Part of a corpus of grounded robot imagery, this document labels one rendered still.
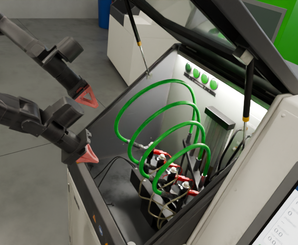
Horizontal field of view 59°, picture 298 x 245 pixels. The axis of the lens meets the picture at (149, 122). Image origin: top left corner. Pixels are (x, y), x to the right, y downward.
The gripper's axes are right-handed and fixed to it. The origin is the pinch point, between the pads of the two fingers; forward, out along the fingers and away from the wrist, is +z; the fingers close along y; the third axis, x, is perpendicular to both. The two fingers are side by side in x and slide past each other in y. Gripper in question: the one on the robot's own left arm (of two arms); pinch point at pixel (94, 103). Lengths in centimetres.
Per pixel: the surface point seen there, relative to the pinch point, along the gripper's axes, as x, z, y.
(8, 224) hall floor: 114, 50, 95
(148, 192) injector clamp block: 11.2, 43.4, -0.2
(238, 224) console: -6, 44, -38
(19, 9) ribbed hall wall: 10, -83, 658
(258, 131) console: -28, 27, -34
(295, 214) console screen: -18, 38, -50
